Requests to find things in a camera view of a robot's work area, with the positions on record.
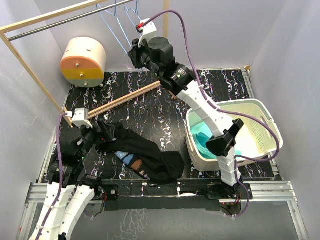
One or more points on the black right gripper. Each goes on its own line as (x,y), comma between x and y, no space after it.
(135,53)

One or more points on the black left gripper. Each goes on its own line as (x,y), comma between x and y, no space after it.
(107,130)

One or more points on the black printed t-shirt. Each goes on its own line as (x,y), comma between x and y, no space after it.
(143,156)

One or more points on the light blue wire hanger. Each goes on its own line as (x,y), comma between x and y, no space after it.
(133,13)
(118,40)

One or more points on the teal t-shirt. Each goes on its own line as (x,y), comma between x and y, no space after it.
(210,146)

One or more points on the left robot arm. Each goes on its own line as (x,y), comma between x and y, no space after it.
(67,193)

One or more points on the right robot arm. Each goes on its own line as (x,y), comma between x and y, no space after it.
(157,56)

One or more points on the round drawer cabinet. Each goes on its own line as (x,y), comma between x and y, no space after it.
(84,62)

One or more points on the metal hanging rod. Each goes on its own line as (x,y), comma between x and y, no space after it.
(69,20)

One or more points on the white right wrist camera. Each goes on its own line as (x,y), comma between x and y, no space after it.
(147,32)

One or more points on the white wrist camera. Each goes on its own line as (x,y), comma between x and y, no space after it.
(80,117)
(147,32)

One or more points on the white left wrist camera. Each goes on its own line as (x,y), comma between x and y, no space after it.
(80,117)

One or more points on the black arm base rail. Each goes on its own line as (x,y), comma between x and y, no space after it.
(209,194)

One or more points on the wooden clothes rack frame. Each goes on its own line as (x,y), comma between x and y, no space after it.
(51,15)

